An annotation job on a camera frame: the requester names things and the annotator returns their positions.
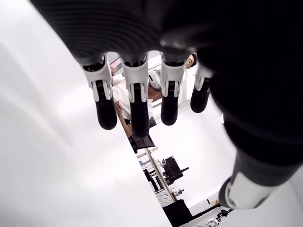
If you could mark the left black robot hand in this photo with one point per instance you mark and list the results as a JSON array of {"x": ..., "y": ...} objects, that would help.
[{"x": 236, "y": 59}]

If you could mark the dark-haired person head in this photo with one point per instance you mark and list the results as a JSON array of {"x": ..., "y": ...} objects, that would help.
[{"x": 191, "y": 61}]

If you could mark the white VR headset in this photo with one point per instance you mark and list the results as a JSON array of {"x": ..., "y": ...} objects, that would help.
[{"x": 155, "y": 80}]

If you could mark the seated person in white shirt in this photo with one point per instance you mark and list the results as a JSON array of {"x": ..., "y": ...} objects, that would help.
[{"x": 122, "y": 99}]

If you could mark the black folding chair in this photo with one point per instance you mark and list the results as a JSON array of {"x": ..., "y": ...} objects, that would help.
[{"x": 144, "y": 143}]

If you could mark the black machine on bench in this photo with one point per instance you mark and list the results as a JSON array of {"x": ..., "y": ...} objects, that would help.
[{"x": 172, "y": 169}]

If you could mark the wood-edged workbench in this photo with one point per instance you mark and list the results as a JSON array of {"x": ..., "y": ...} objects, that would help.
[{"x": 158, "y": 175}]

